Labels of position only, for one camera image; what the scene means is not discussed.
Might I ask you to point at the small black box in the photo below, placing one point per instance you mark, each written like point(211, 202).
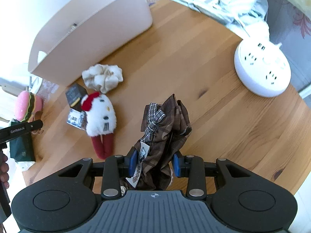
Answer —
point(74, 96)

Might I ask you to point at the white phone stand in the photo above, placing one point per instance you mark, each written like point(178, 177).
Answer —
point(35, 84)

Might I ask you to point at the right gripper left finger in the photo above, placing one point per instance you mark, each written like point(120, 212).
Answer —
point(117, 167)

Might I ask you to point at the brown plaid fabric scrunchie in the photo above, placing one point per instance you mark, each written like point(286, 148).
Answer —
point(166, 128)

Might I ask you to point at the blue white tissue pack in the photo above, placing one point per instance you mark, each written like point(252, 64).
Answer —
point(76, 119)

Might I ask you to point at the dark green paper bag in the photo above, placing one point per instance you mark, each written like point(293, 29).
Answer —
point(21, 148)

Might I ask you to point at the beige plastic storage bin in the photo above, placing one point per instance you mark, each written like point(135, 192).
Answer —
point(82, 33)

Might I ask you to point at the round white power strip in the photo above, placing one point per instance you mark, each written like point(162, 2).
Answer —
point(262, 67)

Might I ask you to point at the white plush cat red bow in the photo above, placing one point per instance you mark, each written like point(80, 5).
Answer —
point(101, 123)

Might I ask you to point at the cream white scrunchie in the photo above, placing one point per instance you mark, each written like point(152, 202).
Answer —
point(103, 78)

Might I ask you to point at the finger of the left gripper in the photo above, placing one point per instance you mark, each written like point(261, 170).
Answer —
point(12, 132)

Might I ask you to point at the pink hamburger toy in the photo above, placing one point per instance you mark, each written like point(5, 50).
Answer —
point(28, 104)

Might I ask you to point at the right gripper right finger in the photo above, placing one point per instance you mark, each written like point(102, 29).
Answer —
point(192, 168)

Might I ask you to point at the person's left hand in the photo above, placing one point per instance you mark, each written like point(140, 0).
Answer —
point(4, 171)

